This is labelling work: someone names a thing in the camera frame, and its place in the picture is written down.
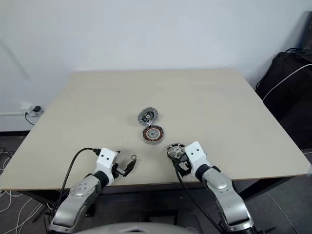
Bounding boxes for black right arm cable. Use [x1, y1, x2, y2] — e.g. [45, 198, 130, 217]
[174, 165, 226, 230]

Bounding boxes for copper wound motor stator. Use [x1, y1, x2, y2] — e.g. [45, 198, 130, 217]
[141, 125, 167, 145]

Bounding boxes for silver spoked wheel part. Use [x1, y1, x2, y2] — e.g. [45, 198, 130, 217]
[166, 143, 187, 159]

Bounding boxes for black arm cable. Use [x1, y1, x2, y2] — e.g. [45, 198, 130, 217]
[174, 165, 226, 230]
[52, 147, 102, 216]

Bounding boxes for grey robot torso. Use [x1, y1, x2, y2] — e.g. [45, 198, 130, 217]
[80, 214, 203, 234]

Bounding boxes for black adapter cable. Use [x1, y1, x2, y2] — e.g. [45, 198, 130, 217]
[24, 111, 37, 126]

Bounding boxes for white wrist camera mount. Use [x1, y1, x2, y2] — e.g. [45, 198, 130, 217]
[184, 141, 208, 176]
[96, 147, 120, 184]

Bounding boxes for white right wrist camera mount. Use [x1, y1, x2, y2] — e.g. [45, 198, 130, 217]
[184, 141, 208, 176]

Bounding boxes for black and white round disc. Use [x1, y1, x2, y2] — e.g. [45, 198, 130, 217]
[137, 108, 159, 126]

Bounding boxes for black table frame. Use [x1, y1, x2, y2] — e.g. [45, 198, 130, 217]
[20, 175, 302, 213]

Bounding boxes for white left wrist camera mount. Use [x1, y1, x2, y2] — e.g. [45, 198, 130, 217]
[96, 147, 120, 184]

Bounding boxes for white cable over bag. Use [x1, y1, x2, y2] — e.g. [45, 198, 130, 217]
[261, 63, 312, 101]

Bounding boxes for white floor cables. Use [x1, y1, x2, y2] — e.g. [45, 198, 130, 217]
[0, 189, 48, 231]

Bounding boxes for white wall power strip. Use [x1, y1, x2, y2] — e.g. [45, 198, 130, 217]
[20, 104, 45, 118]

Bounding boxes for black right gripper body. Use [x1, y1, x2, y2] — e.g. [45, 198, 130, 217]
[174, 156, 194, 178]

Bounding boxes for large black bag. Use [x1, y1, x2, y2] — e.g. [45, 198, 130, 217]
[255, 50, 312, 150]

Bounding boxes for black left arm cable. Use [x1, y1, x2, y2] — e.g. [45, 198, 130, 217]
[52, 147, 102, 216]

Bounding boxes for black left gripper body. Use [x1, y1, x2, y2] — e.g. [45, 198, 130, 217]
[113, 162, 126, 178]

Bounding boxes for black equipment rack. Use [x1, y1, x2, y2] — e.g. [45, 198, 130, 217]
[297, 11, 312, 58]

